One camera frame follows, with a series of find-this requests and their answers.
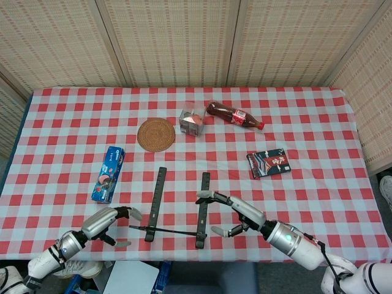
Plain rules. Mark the red white checkered tablecloth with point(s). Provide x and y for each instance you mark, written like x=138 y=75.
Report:
x=92 y=122

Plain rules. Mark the narrow woven bamboo side screen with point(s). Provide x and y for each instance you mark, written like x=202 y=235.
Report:
x=9 y=122

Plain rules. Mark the angled woven bamboo side screen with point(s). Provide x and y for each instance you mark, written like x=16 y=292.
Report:
x=373 y=92

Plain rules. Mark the blue Oreo cookie box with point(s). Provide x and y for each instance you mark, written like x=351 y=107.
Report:
x=108 y=174

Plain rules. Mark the dark red printed flat box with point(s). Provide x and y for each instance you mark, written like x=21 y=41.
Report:
x=269 y=163

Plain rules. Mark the white flat board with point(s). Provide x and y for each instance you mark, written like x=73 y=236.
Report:
x=134 y=278

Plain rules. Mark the black folding laptop stand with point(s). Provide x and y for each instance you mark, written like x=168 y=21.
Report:
x=156 y=199

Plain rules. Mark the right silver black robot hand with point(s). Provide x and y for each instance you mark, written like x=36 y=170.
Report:
x=249 y=212

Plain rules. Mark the round woven brown coaster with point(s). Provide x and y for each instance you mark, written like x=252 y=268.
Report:
x=156 y=134

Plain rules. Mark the clear plastic snack box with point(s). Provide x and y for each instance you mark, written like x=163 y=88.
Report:
x=191 y=121

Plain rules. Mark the blue printed packet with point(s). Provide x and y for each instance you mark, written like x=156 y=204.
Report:
x=163 y=275

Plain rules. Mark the grey white shoe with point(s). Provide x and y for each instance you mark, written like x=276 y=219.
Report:
x=386 y=190

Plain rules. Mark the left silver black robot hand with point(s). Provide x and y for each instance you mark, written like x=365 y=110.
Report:
x=98 y=222

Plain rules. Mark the white sneaker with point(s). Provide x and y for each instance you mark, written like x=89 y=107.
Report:
x=82 y=269

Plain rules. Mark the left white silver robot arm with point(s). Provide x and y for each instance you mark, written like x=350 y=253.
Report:
x=67 y=245

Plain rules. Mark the blue plastic crate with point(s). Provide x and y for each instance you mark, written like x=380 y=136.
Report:
x=73 y=284

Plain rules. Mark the cola bottle with red label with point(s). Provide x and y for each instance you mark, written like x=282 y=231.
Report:
x=232 y=115

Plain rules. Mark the wide woven bamboo folding screen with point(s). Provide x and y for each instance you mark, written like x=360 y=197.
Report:
x=171 y=43

